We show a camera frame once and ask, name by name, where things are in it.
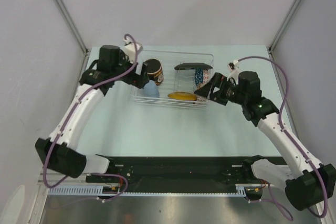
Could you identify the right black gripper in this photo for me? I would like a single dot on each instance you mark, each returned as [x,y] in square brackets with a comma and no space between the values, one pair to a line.
[220,82]

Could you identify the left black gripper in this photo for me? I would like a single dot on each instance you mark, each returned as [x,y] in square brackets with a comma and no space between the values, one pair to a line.
[138,80]

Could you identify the light blue cup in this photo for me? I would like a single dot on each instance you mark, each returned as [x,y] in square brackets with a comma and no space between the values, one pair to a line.
[151,90]

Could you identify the red black mug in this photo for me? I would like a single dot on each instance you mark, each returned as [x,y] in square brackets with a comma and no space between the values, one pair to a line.
[155,71]

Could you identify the blue white patterned bowl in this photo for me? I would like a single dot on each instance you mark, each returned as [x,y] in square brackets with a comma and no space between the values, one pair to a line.
[201,77]

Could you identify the yellow round patterned plate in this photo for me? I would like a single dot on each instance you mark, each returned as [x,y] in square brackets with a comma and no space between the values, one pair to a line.
[184,96]

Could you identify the clear plastic dish rack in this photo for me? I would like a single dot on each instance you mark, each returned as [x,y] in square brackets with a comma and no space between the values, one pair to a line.
[181,80]

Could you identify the black floral square plate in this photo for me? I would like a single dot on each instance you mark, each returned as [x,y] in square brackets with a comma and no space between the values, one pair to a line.
[192,66]

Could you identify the brown white patterned bowl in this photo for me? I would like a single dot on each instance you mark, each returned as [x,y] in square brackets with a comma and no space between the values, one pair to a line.
[201,100]

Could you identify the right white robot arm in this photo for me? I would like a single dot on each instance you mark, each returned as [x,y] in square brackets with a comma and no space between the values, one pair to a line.
[308,181]

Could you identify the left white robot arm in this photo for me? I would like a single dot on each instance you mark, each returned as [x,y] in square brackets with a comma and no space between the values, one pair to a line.
[59,151]

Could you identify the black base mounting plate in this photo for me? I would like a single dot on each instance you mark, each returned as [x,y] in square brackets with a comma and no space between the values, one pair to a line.
[222,169]

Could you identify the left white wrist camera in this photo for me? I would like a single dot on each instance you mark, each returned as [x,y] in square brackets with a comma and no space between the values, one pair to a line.
[132,50]

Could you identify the slotted cable duct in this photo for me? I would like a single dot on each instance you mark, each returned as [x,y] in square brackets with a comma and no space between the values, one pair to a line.
[95,190]

